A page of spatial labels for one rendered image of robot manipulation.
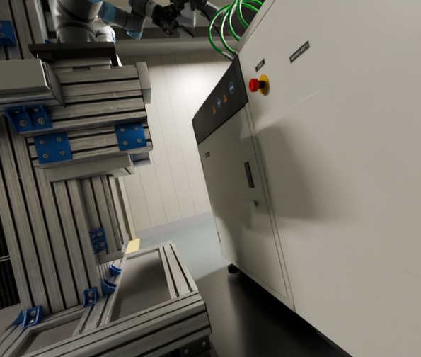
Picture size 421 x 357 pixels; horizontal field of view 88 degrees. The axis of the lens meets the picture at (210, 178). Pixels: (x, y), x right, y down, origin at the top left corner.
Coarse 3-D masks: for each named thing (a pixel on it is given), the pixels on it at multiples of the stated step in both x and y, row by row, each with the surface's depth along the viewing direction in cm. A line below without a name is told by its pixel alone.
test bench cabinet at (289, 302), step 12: (252, 120) 72; (252, 132) 74; (264, 180) 73; (216, 228) 138; (276, 228) 73; (276, 240) 74; (252, 276) 101; (288, 288) 74; (288, 300) 76; (288, 312) 81
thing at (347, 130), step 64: (320, 0) 41; (384, 0) 32; (256, 64) 64; (320, 64) 44; (384, 64) 34; (256, 128) 71; (320, 128) 47; (384, 128) 36; (320, 192) 51; (384, 192) 38; (320, 256) 56; (384, 256) 40; (320, 320) 62; (384, 320) 43
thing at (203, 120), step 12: (228, 72) 81; (228, 84) 83; (216, 96) 95; (228, 96) 85; (240, 96) 76; (204, 108) 111; (216, 108) 98; (228, 108) 87; (240, 108) 79; (204, 120) 115; (216, 120) 101; (204, 132) 119
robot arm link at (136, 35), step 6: (126, 12) 108; (132, 12) 110; (132, 18) 110; (138, 18) 111; (144, 18) 113; (132, 24) 111; (138, 24) 113; (132, 30) 114; (138, 30) 115; (132, 36) 116; (138, 36) 117
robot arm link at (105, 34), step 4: (100, 28) 133; (104, 28) 134; (108, 28) 137; (96, 32) 132; (100, 32) 132; (104, 32) 133; (108, 32) 136; (112, 32) 138; (96, 36) 132; (100, 36) 132; (104, 36) 132; (108, 36) 134; (112, 36) 139; (100, 40) 133; (104, 40) 133; (108, 40) 134; (112, 40) 137; (120, 64) 133
